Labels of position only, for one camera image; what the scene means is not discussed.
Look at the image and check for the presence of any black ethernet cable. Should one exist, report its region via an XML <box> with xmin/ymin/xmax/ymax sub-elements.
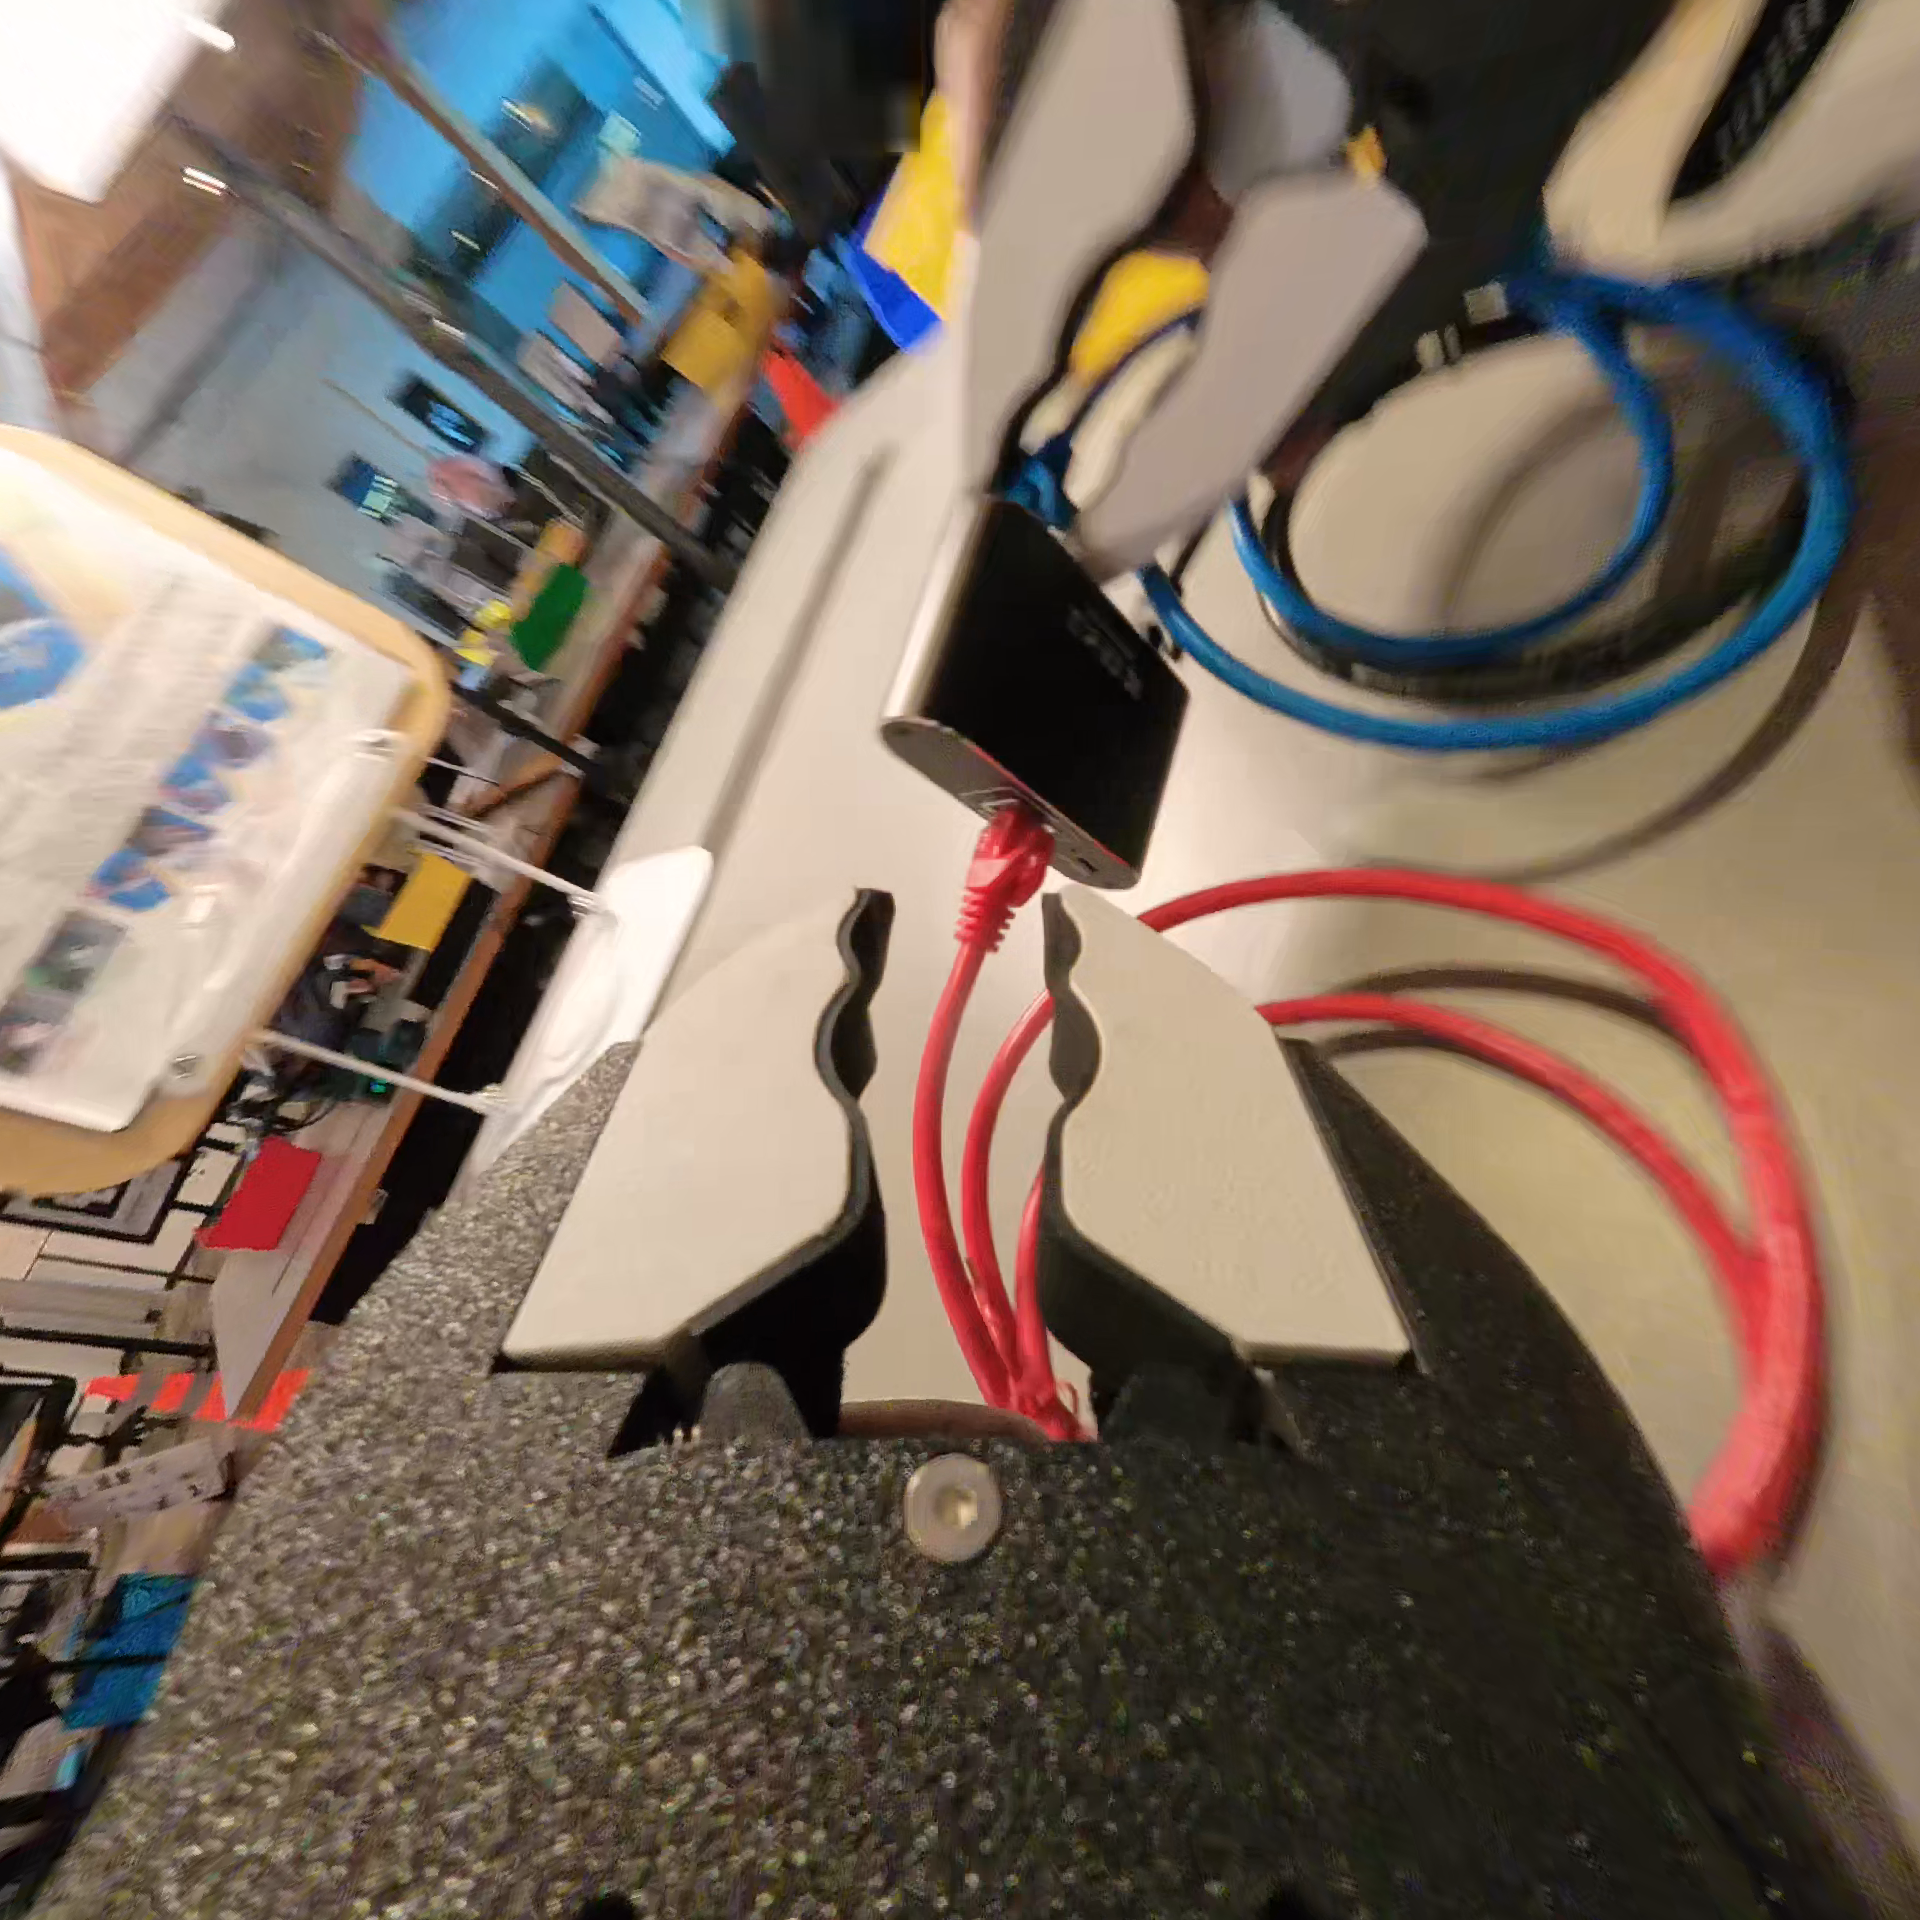
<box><xmin>1252</xmin><ymin>351</ymin><xmax>1824</xmax><ymax>706</ymax></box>

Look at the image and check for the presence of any instruction sheet on stand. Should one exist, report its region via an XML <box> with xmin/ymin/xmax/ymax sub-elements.
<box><xmin>0</xmin><ymin>423</ymin><xmax>452</xmax><ymax>1197</ymax></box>

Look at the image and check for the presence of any blue ethernet cable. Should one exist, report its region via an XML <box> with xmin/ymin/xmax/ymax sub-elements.
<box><xmin>996</xmin><ymin>270</ymin><xmax>1857</xmax><ymax>751</ymax></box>

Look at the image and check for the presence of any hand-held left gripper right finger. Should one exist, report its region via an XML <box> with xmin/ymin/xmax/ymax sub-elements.
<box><xmin>1035</xmin><ymin>885</ymin><xmax>1422</xmax><ymax>1454</ymax></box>

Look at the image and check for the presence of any red plastic bin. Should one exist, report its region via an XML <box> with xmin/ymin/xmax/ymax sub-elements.
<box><xmin>198</xmin><ymin>1140</ymin><xmax>324</xmax><ymax>1254</ymax></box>

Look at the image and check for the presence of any black ethernet port box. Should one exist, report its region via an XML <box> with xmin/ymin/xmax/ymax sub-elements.
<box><xmin>878</xmin><ymin>496</ymin><xmax>1194</xmax><ymax>888</ymax></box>

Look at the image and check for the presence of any white rounded pad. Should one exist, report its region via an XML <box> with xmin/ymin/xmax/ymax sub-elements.
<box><xmin>496</xmin><ymin>848</ymin><xmax>713</xmax><ymax>1120</ymax></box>

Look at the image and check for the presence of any red ethernet cable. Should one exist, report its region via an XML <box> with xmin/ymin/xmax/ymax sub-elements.
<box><xmin>912</xmin><ymin>802</ymin><xmax>1827</xmax><ymax>1578</ymax></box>

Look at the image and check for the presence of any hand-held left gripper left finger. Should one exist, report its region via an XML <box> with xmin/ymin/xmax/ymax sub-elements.
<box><xmin>498</xmin><ymin>885</ymin><xmax>896</xmax><ymax>1454</ymax></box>

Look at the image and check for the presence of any grey tape strip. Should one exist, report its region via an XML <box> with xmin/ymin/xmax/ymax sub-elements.
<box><xmin>705</xmin><ymin>451</ymin><xmax>889</xmax><ymax>856</ymax></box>

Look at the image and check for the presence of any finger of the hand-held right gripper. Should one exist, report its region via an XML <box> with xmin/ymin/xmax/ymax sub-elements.
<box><xmin>950</xmin><ymin>0</ymin><xmax>1209</xmax><ymax>504</ymax></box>
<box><xmin>1073</xmin><ymin>163</ymin><xmax>1432</xmax><ymax>586</ymax></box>

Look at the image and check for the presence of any green plastic bin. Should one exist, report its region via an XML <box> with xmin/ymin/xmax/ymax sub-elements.
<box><xmin>509</xmin><ymin>566</ymin><xmax>595</xmax><ymax>672</ymax></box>

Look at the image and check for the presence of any small yellow bin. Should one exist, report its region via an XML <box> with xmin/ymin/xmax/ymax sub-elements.
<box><xmin>368</xmin><ymin>855</ymin><xmax>474</xmax><ymax>951</ymax></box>

